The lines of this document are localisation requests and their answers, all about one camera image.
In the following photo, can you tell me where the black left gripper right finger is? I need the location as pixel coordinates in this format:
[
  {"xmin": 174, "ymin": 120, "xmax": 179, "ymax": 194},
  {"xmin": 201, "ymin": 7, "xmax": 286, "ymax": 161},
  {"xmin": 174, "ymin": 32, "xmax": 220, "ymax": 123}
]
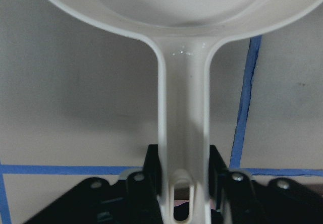
[{"xmin": 208, "ymin": 145, "xmax": 322, "ymax": 223}]

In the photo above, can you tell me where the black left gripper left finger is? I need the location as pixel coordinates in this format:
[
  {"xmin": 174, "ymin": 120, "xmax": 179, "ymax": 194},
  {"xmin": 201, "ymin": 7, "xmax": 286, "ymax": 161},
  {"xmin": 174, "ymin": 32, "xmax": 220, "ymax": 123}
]
[{"xmin": 26, "ymin": 144, "xmax": 163, "ymax": 223}]

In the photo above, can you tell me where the white plastic dustpan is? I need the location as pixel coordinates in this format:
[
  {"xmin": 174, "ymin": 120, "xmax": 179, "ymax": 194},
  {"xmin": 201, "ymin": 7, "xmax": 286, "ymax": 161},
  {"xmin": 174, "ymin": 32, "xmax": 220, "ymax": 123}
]
[{"xmin": 49, "ymin": 0, "xmax": 322, "ymax": 223}]

